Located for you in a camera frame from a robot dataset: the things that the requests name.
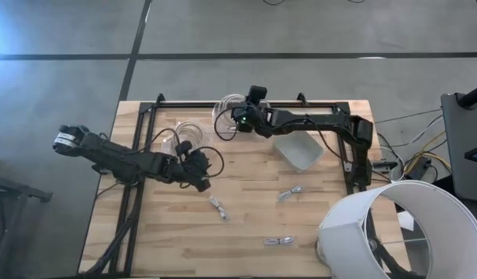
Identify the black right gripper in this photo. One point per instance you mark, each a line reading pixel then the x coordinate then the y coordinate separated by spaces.
pixel 251 118

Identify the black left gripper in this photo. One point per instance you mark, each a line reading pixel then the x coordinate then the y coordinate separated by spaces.
pixel 195 164

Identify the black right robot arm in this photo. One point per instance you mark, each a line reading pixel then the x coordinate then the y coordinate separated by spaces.
pixel 319 120

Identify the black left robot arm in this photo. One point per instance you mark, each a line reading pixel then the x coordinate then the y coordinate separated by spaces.
pixel 118 159

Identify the large clear plastic container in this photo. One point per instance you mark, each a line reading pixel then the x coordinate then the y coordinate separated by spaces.
pixel 222 120

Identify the grey frosted plastic container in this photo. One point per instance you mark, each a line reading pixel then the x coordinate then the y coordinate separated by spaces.
pixel 300 151

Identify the white drum lampshade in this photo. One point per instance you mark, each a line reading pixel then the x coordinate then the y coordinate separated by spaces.
pixel 346 240

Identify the black power adapter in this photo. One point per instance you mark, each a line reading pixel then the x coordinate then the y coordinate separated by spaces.
pixel 421 167

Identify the black floor stand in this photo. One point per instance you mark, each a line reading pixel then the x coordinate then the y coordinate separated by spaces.
pixel 13 188

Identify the white paper sheet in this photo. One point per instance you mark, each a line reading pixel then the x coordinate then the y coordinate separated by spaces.
pixel 406 220

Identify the grey cabinet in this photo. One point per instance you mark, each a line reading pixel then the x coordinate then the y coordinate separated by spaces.
pixel 463 135

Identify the black pole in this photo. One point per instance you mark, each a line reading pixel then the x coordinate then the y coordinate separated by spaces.
pixel 472 97

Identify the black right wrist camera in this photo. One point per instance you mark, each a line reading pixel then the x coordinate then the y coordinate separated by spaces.
pixel 257 94

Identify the black metal table frame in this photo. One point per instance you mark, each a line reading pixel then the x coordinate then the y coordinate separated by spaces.
pixel 184 104

